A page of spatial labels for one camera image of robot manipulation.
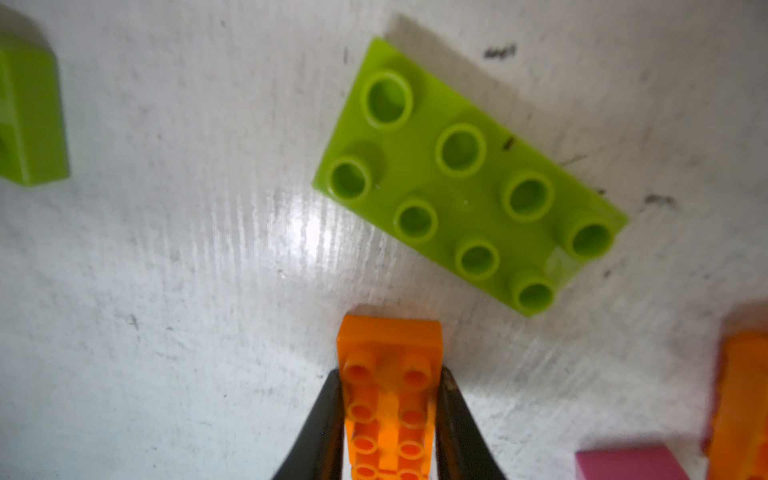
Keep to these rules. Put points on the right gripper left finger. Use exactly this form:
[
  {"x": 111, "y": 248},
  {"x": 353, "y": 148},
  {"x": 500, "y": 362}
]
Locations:
[{"x": 317, "y": 453}]

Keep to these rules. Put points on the pink small square brick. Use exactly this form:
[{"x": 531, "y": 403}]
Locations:
[{"x": 646, "y": 463}]

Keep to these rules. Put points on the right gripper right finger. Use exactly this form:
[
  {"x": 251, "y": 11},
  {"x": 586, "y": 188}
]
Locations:
[{"x": 461, "y": 452}]

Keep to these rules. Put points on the green brick lower left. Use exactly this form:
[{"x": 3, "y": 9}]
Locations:
[{"x": 33, "y": 142}]

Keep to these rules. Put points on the green brick lower centre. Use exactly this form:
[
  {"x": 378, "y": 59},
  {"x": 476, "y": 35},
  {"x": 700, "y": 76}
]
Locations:
[{"x": 414, "y": 158}]

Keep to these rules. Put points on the green brick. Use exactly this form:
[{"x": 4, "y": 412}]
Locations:
[
  {"x": 33, "y": 142},
  {"x": 414, "y": 158}
]

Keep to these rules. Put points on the orange brick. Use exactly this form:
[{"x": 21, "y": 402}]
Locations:
[
  {"x": 390, "y": 370},
  {"x": 738, "y": 444}
]

